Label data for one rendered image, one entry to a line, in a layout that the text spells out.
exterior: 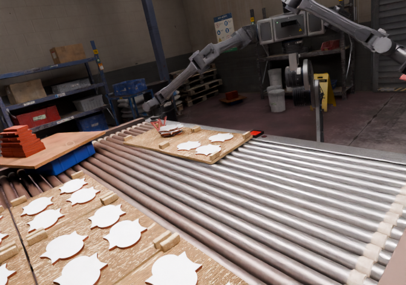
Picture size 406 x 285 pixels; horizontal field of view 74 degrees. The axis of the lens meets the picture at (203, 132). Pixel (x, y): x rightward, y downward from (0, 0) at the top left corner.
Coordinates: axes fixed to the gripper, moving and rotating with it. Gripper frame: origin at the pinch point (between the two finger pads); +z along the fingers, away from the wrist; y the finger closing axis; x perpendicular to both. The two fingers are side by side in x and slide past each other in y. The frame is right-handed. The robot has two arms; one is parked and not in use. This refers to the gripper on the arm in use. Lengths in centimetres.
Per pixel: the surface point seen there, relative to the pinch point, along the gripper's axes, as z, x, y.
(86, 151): 3.2, -40.8, 26.8
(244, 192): 6, 66, 65
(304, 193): 6, 87, 66
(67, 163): 4, -43, 41
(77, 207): 5, 0, 80
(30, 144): -11, -62, 44
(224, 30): -63, -81, -563
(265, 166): 6, 72, 46
